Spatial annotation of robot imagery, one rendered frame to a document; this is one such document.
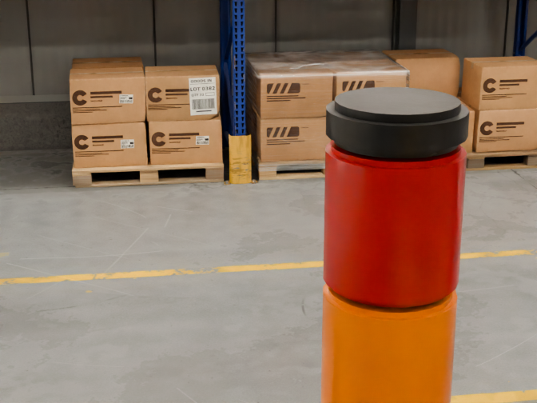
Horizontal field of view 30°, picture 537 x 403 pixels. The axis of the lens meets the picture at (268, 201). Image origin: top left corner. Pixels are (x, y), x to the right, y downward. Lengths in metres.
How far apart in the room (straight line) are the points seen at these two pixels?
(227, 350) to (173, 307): 0.64
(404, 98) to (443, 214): 0.04
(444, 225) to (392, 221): 0.02
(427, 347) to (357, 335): 0.03
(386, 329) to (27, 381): 4.85
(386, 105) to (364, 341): 0.08
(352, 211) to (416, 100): 0.05
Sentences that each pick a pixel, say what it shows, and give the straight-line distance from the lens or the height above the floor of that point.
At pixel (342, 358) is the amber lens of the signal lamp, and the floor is 2.25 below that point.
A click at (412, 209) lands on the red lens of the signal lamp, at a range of 0.34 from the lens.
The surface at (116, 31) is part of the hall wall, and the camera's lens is 9.17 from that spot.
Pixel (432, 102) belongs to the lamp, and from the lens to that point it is 0.35.
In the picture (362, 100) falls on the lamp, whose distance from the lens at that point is 0.35.
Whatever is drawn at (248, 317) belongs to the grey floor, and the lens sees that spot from 5.70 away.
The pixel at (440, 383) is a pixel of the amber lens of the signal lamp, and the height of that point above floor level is 2.24.
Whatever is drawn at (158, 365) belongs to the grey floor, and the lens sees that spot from 5.22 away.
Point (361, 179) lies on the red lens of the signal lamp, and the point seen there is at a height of 2.32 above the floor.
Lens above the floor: 2.42
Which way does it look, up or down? 18 degrees down
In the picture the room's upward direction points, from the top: straight up
